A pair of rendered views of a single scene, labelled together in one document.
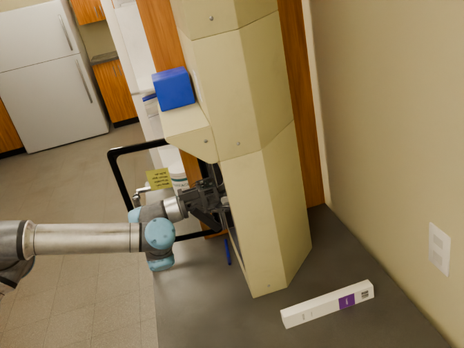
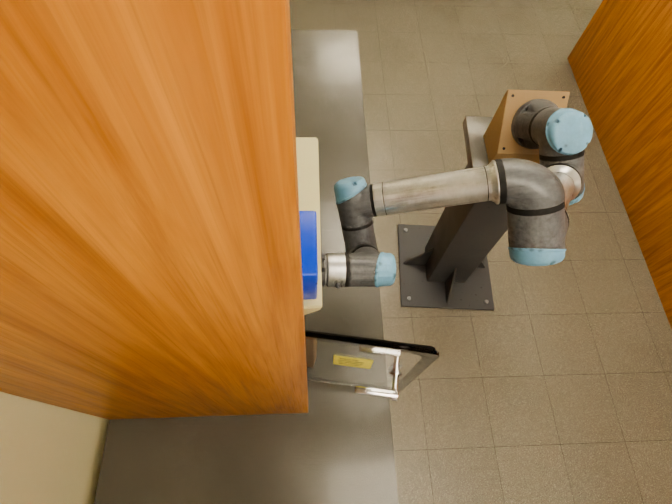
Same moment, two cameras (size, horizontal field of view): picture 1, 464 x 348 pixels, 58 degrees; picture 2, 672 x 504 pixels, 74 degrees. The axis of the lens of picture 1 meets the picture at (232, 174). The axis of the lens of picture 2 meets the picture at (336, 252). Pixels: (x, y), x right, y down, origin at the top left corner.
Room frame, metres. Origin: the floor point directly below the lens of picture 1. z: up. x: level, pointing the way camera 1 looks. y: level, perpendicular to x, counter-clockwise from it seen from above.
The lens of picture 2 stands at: (1.46, 0.18, 2.12)
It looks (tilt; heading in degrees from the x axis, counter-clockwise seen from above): 63 degrees down; 179
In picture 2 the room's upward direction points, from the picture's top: 6 degrees clockwise
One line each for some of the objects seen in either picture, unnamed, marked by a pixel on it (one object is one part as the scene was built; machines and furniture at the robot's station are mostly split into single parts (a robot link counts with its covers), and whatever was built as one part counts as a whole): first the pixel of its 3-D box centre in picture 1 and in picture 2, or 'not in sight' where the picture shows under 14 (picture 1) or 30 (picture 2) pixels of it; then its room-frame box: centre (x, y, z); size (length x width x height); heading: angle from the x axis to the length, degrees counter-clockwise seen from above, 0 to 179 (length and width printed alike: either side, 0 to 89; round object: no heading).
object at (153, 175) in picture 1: (168, 193); (344, 365); (1.26, 0.23, 1.19); 0.30 x 0.01 x 0.40; 87
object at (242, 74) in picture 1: (255, 155); not in sight; (1.12, -0.08, 1.33); 0.32 x 0.25 x 0.77; 7
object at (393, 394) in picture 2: not in sight; (378, 384); (1.29, 0.30, 1.20); 0.10 x 0.05 x 0.03; 87
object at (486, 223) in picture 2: not in sight; (470, 224); (0.42, 0.78, 0.45); 0.48 x 0.48 x 0.90; 3
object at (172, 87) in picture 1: (172, 88); (281, 256); (1.20, 0.11, 1.56); 0.10 x 0.10 x 0.09; 7
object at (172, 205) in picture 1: (174, 208); (333, 271); (1.07, 0.19, 1.24); 0.08 x 0.05 x 0.08; 7
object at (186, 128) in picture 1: (185, 129); (285, 228); (1.10, 0.10, 1.46); 0.32 x 0.12 x 0.10; 7
